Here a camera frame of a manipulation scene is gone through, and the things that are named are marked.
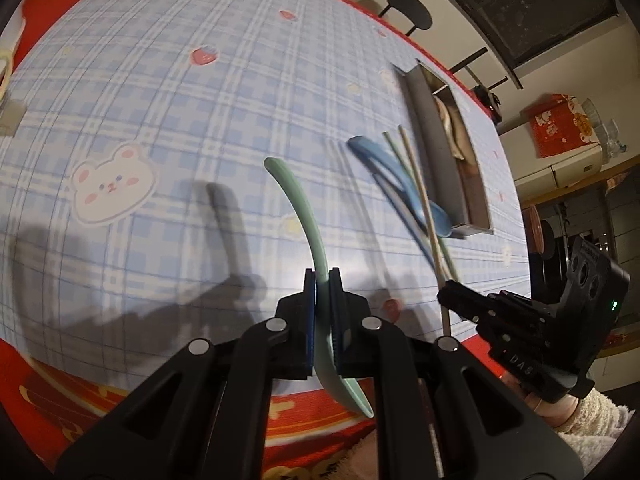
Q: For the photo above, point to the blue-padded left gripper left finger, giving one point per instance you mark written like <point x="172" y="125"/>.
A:
<point x="294" y="355"/>

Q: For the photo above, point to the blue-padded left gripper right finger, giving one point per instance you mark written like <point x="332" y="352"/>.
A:
<point x="347" y="310"/>

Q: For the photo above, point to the green spoon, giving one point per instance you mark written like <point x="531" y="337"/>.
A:
<point x="346" y="392"/>

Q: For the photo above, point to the beige chopstick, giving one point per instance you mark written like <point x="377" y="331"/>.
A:
<point x="426" y="207"/>

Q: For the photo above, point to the blue chopstick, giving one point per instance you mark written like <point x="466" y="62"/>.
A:
<point x="406" y="217"/>

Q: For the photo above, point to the blue spoon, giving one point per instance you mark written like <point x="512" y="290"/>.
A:
<point x="378" y="161"/>

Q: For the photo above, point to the green chopstick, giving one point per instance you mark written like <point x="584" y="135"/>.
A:
<point x="401" y="157"/>

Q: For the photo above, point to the beige spoon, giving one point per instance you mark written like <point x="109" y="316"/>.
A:
<point x="461" y="136"/>

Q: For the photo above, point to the pink spoon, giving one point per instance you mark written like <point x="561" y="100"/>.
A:
<point x="445" y="118"/>

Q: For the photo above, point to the white refrigerator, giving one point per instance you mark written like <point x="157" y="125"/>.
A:
<point x="563" y="174"/>

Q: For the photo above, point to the stainless steel utensil tray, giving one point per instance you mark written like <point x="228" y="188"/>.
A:
<point x="453" y="184"/>

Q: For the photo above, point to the blue plaid table mat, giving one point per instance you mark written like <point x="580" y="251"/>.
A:
<point x="225" y="159"/>

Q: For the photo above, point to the red cloth on refrigerator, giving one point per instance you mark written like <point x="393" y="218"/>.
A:
<point x="559" y="124"/>

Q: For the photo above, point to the red tablecloth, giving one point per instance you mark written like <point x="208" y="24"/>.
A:
<point x="65" y="409"/>

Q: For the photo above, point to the rice cooker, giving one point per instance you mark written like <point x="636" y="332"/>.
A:
<point x="490" y="101"/>

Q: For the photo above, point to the black metal rack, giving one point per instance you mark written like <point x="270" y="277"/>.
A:
<point x="480" y="68"/>

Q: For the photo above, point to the black round stool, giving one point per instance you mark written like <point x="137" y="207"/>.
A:
<point x="412" y="10"/>

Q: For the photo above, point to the yellow cup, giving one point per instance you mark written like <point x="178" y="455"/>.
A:
<point x="7" y="66"/>

